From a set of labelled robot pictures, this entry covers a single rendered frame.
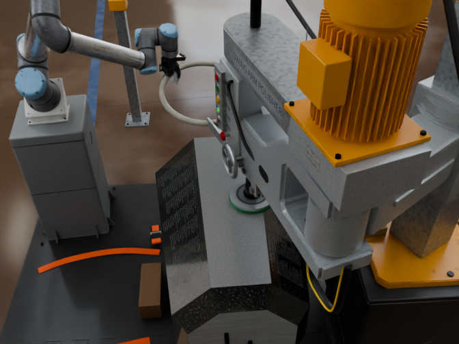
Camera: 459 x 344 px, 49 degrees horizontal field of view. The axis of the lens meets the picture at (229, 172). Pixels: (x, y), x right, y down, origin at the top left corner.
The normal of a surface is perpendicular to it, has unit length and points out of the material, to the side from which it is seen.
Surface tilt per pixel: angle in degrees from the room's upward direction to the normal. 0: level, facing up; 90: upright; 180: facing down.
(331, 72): 90
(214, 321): 90
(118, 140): 0
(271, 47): 0
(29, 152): 90
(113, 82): 0
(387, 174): 90
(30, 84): 48
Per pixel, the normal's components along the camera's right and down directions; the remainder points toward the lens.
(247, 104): 0.37, 0.61
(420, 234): -0.84, 0.37
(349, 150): -0.01, -0.75
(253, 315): 0.07, 0.66
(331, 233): -0.33, 0.63
